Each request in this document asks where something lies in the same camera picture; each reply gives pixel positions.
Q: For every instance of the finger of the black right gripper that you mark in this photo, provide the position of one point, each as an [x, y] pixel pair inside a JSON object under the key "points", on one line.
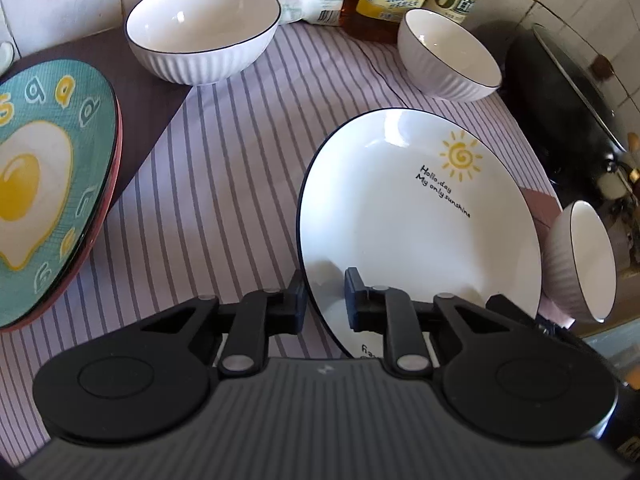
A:
{"points": [[505, 307]]}

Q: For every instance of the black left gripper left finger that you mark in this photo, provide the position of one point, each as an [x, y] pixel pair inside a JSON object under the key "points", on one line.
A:
{"points": [[251, 322]]}

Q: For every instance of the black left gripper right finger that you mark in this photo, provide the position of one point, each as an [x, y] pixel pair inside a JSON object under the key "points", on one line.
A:
{"points": [[390, 313]]}

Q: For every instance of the white ribbed bowl dark rim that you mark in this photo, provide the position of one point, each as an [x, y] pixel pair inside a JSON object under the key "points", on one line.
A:
{"points": [[578, 265]]}

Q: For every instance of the white sun print plate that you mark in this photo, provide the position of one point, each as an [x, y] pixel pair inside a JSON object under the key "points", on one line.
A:
{"points": [[415, 202]]}

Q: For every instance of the pink rabbit carrot plate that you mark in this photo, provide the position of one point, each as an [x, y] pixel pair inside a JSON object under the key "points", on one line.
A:
{"points": [[87, 239]]}

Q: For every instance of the teal fried egg plate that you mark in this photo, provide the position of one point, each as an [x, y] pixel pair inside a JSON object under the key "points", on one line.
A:
{"points": [[58, 134]]}

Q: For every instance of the striped purple table cloth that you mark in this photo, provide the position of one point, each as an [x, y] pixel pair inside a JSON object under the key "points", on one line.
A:
{"points": [[206, 196]]}

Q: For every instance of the black wok on stove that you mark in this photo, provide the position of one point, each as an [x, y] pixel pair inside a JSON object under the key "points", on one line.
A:
{"points": [[563, 116]]}

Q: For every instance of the small white ribbed bowl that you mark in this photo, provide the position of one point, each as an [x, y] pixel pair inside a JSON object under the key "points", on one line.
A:
{"points": [[444, 60]]}

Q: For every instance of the large white ribbed bowl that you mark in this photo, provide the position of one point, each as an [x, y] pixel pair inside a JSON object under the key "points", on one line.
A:
{"points": [[196, 42]]}

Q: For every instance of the white cutting board stand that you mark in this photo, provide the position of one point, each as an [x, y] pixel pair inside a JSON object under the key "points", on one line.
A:
{"points": [[6, 56]]}

